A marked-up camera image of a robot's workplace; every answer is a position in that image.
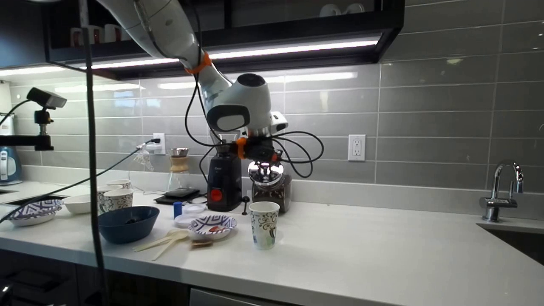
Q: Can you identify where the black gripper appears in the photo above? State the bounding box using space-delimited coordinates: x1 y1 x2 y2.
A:
243 134 283 169

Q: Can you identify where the glass jar of coffee beans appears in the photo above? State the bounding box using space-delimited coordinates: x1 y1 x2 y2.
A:
249 175 294 215

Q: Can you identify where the small white plastic lid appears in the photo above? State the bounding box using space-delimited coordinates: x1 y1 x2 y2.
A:
173 212 200 227

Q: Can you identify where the black coffee grinder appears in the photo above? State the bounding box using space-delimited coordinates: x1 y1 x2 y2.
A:
205 142 244 212

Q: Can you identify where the patterned paper cup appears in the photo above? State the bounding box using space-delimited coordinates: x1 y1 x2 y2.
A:
248 200 282 251

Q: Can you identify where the blue patterned paper plate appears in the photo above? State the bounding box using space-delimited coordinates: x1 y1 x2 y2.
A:
188 212 239 241

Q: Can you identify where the glass carafe with wooden collar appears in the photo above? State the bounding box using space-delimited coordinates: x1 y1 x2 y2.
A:
166 152 192 193

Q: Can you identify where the black coffee scale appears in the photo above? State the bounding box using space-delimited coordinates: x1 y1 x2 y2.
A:
152 186 200 205

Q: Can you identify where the under-cabinet light strip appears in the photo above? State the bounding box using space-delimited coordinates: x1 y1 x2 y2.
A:
73 35 380 73

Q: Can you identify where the clear plastic utensil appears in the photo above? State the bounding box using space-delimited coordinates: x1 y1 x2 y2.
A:
141 227 192 251
151 234 192 261

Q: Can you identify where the dark blue bowl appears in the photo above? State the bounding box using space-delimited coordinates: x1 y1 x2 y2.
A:
96 203 161 246

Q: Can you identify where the patterned ceramic mug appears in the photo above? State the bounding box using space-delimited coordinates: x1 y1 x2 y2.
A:
95 188 135 214

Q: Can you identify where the white ceramic dish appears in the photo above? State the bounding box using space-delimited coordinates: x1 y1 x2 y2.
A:
317 1 343 16
341 1 367 16

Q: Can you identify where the plain white bowl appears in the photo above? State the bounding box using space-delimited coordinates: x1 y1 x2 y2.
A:
62 193 101 215

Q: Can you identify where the pale shelf cup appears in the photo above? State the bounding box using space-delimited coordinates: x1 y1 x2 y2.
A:
100 22 124 45
67 23 86 47

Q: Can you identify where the small chrome faucet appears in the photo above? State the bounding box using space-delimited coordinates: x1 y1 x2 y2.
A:
479 159 525 222

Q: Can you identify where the blue patterned bowl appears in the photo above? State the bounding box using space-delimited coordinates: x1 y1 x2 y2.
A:
6 197 64 229

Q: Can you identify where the dark base cabinet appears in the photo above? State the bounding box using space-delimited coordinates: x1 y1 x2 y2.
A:
0 244 319 306

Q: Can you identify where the dark undermount sink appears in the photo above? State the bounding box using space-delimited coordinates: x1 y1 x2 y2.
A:
477 220 544 266

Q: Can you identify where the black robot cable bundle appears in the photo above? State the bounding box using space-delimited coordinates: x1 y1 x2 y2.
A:
183 83 326 180

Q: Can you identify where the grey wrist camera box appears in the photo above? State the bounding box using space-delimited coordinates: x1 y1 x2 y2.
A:
268 110 288 132

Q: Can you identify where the white single wall plate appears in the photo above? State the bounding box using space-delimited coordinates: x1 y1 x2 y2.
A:
346 132 367 163

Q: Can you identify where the white double wall outlet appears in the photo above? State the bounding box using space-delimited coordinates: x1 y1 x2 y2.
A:
149 130 166 156

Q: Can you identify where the orange strap on arm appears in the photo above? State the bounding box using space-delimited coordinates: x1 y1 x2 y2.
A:
183 52 212 78

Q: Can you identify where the thick black hanging cable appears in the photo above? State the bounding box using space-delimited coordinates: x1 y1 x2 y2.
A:
78 0 110 306

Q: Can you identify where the black upper wall cabinet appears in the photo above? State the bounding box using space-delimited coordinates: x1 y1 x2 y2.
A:
40 0 406 81

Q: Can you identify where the thin dark slanting cable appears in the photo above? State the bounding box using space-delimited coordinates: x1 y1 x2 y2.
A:
0 139 156 222

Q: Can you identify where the black external camera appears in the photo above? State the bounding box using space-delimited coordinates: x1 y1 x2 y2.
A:
25 84 67 112

